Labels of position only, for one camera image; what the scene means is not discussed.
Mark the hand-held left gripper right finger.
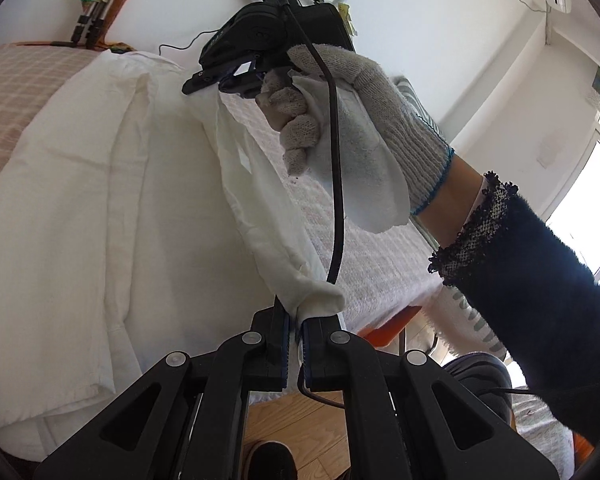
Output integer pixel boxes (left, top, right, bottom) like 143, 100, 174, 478
300, 315, 561, 480

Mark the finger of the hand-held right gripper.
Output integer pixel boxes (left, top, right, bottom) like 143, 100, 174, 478
219, 72, 267, 98
182, 60, 261, 95

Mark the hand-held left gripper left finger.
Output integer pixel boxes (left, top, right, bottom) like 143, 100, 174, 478
30, 307, 288, 480

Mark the white shirt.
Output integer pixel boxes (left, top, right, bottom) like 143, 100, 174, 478
0, 50, 346, 461

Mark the person's right forearm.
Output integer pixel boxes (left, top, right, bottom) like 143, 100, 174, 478
411, 154, 600, 436

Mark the person's right hand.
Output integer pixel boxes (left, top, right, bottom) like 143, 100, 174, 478
256, 42, 455, 235

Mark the person's black shoe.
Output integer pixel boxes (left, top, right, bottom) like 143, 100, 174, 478
242, 440, 299, 480

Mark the folded grey tripod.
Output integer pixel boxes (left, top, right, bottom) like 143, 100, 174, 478
70, 0, 112, 50

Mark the window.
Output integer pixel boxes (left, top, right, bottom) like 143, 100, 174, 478
545, 110, 600, 288

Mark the black ring light cable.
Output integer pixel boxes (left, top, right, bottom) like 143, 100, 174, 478
158, 30, 223, 57

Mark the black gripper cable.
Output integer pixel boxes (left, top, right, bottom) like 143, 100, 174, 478
272, 0, 348, 407

